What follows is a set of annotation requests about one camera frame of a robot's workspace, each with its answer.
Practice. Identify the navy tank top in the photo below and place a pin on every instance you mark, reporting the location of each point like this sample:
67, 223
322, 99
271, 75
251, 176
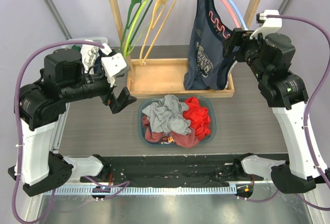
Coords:
207, 68

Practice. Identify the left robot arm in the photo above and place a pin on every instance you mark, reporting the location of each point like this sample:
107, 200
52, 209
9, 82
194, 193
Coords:
38, 106

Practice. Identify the wooden clothes rack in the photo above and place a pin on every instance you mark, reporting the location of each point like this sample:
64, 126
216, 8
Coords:
165, 76

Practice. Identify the teal plastic tub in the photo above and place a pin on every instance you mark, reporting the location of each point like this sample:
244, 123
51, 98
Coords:
202, 101

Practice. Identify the white plastic basket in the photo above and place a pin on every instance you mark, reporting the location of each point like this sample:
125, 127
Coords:
99, 40

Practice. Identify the grey tank top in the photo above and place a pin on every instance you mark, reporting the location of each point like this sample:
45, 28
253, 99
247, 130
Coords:
166, 115

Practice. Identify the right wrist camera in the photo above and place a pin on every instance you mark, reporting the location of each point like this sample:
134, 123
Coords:
269, 23

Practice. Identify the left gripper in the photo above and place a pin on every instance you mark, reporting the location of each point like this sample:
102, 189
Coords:
117, 104

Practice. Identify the lime green hanger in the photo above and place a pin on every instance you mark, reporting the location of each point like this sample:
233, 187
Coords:
136, 39

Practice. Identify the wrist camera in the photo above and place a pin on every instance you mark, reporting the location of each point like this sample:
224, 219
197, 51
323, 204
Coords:
114, 64
269, 23

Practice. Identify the pink hanger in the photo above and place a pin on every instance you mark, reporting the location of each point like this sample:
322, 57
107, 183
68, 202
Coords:
212, 19

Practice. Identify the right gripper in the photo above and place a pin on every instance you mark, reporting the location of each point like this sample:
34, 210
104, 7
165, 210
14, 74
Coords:
240, 44

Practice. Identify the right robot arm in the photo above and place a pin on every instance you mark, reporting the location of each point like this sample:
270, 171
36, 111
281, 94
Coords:
269, 55

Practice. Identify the green folded shirt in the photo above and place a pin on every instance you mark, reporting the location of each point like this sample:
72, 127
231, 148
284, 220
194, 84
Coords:
76, 47

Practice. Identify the light blue hanger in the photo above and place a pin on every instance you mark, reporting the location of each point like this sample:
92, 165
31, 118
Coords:
237, 11

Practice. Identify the maroon graphic tank top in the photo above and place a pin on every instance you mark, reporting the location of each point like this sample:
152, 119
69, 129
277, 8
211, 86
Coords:
171, 138

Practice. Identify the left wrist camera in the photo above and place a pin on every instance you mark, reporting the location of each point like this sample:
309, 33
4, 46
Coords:
114, 64

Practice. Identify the green plastic hanger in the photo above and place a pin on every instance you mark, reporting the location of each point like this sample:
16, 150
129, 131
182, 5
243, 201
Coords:
136, 14

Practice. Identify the white tank top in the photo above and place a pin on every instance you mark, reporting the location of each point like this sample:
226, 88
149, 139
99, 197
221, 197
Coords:
230, 71

